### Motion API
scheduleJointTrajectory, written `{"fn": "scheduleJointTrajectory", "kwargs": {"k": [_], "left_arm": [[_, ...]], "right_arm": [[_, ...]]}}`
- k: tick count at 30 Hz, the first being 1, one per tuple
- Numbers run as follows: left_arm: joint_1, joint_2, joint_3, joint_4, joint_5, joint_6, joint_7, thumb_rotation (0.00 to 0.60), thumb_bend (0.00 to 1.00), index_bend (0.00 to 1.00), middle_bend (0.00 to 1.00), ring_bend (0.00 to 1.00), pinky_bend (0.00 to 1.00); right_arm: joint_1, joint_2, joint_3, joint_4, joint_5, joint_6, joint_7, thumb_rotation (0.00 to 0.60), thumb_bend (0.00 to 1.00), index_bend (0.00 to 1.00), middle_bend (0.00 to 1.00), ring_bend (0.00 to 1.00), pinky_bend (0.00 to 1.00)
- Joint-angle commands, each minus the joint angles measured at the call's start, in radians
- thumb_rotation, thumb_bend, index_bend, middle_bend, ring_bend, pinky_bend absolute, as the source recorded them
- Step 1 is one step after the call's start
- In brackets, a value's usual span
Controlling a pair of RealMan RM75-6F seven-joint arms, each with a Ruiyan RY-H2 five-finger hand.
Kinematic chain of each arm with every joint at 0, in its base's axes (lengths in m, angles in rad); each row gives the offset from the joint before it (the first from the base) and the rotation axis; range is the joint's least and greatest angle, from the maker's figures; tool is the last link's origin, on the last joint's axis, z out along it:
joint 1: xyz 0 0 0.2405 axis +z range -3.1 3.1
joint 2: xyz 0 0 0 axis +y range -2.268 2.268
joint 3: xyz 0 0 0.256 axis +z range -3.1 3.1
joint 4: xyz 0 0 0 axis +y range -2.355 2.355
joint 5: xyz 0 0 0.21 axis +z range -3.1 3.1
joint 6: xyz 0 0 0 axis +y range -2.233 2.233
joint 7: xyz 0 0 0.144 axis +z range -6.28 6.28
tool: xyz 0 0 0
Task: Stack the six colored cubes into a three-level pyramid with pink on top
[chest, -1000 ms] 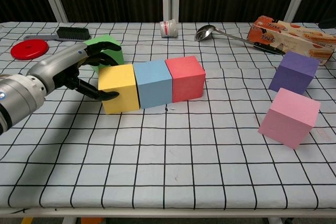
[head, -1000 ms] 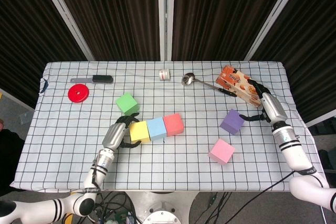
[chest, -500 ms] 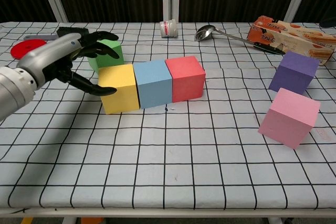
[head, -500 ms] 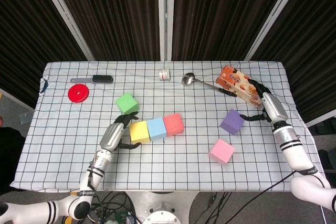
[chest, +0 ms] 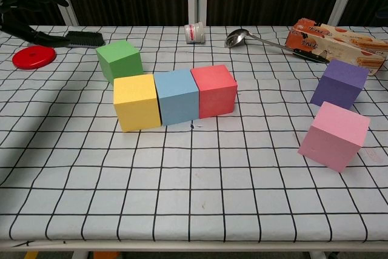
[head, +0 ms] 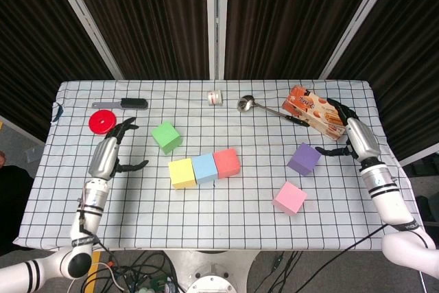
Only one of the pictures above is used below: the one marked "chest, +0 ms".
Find green foam cube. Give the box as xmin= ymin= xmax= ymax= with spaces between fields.
xmin=95 ymin=39 xmax=144 ymax=83

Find yellow foam cube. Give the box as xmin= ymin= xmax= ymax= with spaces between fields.
xmin=113 ymin=73 xmax=162 ymax=133

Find blue foam cube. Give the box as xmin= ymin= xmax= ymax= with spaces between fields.
xmin=153 ymin=69 xmax=200 ymax=127

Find red foam cube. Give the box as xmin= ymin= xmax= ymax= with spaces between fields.
xmin=190 ymin=64 xmax=238 ymax=119

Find purple foam cube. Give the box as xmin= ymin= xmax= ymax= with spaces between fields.
xmin=310 ymin=59 xmax=370 ymax=111

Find pink foam cube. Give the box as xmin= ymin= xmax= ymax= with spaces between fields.
xmin=298 ymin=101 xmax=371 ymax=173

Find red plastic disc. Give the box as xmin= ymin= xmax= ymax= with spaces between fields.
xmin=12 ymin=45 xmax=58 ymax=70

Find white black checked tablecloth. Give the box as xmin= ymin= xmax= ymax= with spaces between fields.
xmin=0 ymin=24 xmax=388 ymax=243

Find orange biscuit box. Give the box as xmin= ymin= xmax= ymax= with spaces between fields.
xmin=286 ymin=18 xmax=388 ymax=76

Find metal ladle black handle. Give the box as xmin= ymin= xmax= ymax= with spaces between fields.
xmin=224 ymin=28 xmax=330 ymax=65

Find white table frame bar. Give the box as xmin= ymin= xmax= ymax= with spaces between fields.
xmin=0 ymin=238 xmax=388 ymax=259

